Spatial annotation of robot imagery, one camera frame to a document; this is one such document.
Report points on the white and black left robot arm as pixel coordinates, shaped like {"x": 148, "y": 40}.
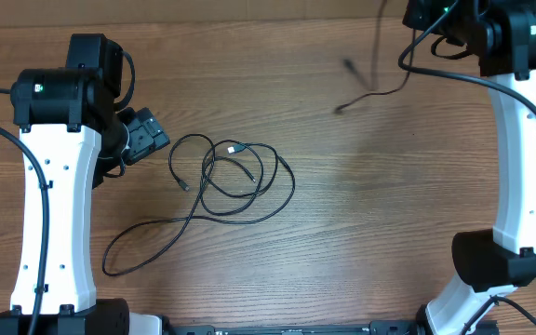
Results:
{"x": 76, "y": 130}

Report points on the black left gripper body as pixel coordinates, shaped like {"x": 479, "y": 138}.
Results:
{"x": 144, "y": 136}

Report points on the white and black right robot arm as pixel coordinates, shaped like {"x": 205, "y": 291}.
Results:
{"x": 491, "y": 264}

